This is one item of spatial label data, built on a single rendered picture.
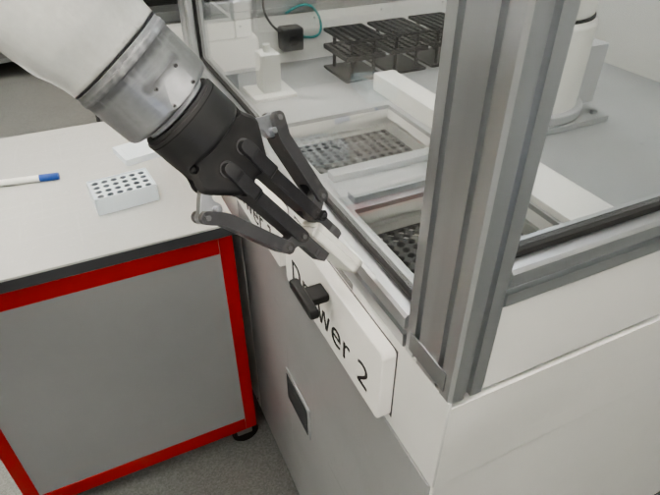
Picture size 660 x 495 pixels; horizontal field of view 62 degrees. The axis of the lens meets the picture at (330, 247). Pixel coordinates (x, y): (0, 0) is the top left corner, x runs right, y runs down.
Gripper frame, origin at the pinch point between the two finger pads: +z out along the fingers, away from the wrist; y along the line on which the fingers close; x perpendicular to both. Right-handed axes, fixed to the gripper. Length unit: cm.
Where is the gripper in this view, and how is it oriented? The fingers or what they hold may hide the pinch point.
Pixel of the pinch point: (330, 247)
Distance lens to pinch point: 55.7
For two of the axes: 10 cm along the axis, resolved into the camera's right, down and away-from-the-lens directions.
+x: -5.8, -1.0, 8.1
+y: 5.1, -8.2, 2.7
